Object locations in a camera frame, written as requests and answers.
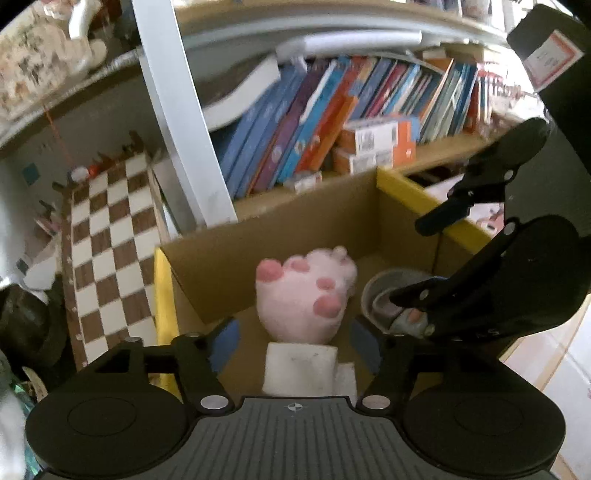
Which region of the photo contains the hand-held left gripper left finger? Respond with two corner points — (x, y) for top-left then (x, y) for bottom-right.
(95, 318), (242, 415)

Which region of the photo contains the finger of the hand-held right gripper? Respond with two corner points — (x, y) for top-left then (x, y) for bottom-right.
(414, 117), (552, 237)
(392, 223), (521, 343)

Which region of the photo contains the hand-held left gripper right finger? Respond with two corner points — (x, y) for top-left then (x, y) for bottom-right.
(350, 318), (499, 414)

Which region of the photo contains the grey tape roll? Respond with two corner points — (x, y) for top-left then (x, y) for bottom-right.
(361, 269), (444, 333)

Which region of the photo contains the pale yellow sponge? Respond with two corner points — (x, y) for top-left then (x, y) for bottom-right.
(263, 342), (339, 397)

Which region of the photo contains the pink plush pig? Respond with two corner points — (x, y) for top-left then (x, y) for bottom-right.
(255, 246), (358, 344)

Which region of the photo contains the yellow cardboard box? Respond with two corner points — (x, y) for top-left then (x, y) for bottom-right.
(152, 166), (522, 407)

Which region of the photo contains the wooden bookshelf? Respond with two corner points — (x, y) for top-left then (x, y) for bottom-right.
(0, 0), (522, 217)

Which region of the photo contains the brown white chessboard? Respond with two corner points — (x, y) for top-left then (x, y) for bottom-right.
(53, 148), (171, 370)

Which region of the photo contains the small white red box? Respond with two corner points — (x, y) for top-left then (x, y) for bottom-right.
(284, 171), (323, 193)

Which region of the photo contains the black bag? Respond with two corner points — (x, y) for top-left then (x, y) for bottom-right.
(0, 286), (75, 370)

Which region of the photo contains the row of books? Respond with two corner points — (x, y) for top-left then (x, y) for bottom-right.
(203, 55), (495, 197)

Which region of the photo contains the pile of clothes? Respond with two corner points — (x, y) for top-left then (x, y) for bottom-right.
(0, 351), (47, 480)

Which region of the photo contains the lucky cat figurine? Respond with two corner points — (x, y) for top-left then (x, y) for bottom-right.
(0, 0), (108, 121)

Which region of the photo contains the white shelf post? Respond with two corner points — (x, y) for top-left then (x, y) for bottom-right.
(131, 0), (238, 232)

